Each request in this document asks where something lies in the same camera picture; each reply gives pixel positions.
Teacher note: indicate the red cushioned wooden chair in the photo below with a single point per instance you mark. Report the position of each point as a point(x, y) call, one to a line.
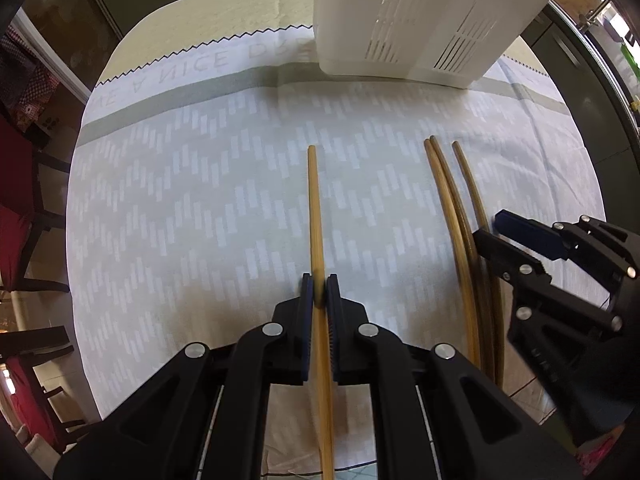
point(12, 220)
point(20, 385)

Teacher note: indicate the pale blue patterned tablecloth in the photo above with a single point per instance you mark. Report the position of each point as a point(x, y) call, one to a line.
point(200, 210)

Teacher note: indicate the checkered apron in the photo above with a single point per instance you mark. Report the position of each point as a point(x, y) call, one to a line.
point(30, 85)

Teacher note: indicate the sliding door frame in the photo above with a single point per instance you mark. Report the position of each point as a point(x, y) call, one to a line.
point(50, 55)

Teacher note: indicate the dark kitchen countertop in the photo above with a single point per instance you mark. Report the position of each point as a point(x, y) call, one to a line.
point(600, 60)

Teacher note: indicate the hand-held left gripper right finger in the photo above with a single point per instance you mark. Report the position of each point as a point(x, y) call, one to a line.
point(334, 305)

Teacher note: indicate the pink patterned clothing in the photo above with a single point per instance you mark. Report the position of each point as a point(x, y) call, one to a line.
point(600, 460)

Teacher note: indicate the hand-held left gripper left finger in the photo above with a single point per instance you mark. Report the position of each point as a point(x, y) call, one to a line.
point(307, 305)

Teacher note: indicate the white plastic utensil holder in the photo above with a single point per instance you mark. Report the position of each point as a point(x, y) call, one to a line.
point(400, 10)

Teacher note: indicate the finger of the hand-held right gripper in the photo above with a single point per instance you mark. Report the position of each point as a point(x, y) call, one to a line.
point(530, 235)
point(515, 260)

